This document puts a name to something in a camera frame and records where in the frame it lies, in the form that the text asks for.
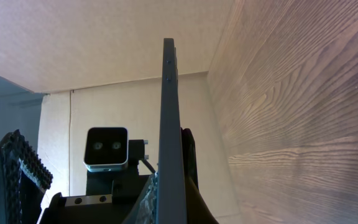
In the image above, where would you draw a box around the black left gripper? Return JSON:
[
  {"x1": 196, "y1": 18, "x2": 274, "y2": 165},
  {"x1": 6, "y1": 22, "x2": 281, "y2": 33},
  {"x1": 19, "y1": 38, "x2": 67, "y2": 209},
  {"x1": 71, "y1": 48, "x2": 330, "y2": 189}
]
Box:
[{"x1": 0, "y1": 129, "x2": 154, "y2": 224}]

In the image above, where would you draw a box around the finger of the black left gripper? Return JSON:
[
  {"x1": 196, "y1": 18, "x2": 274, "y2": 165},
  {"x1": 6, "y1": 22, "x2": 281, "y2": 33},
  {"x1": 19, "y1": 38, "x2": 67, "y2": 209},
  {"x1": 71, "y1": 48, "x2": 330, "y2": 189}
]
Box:
[{"x1": 135, "y1": 127, "x2": 220, "y2": 224}]

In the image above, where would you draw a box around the blue-screen Galaxy smartphone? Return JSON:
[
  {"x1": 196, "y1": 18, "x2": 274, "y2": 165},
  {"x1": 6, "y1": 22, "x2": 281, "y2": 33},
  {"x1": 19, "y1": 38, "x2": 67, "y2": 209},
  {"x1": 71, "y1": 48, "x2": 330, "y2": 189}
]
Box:
[{"x1": 157, "y1": 38, "x2": 187, "y2": 224}]

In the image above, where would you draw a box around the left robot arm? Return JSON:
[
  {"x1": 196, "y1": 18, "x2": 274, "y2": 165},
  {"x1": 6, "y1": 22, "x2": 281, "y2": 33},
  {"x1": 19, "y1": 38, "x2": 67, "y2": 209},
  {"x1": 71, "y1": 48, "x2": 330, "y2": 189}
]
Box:
[{"x1": 0, "y1": 130, "x2": 158, "y2": 223}]

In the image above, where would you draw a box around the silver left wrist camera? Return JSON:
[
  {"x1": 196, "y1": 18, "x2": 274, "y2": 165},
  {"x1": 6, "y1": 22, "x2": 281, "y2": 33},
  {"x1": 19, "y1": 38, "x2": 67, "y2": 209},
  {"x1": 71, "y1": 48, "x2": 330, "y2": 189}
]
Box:
[{"x1": 84, "y1": 127, "x2": 129, "y2": 172}]

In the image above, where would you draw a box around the cardboard wall panel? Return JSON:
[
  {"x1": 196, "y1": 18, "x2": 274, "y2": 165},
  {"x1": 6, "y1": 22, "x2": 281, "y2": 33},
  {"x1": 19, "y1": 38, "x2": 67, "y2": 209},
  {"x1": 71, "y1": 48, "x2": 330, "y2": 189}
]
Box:
[{"x1": 0, "y1": 1, "x2": 242, "y2": 223}]

